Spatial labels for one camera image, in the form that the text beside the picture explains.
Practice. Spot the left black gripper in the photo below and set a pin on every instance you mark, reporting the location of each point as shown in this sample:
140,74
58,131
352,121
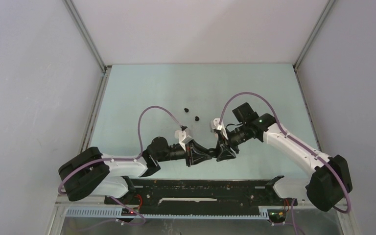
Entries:
197,159

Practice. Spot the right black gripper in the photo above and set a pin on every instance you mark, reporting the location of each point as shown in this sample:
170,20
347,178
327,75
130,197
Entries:
225,152

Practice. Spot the black earbud charging case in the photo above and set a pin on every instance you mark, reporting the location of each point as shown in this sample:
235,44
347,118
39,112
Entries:
212,152

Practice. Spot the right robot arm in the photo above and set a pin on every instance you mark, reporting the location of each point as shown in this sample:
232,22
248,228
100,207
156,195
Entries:
328,178

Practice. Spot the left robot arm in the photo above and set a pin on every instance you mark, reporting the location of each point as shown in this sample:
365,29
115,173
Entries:
94,173

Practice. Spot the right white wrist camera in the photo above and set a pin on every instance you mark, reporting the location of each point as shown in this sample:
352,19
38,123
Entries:
216,125

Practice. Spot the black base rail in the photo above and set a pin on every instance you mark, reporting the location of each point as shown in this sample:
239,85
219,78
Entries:
203,197

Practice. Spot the aluminium frame post left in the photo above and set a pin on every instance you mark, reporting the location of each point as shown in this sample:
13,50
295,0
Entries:
78,21

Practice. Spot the aluminium frame post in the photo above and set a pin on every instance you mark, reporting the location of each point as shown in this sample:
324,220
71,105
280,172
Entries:
78,21
314,33

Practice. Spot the aluminium frame post right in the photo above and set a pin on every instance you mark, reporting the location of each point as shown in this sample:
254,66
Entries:
314,33

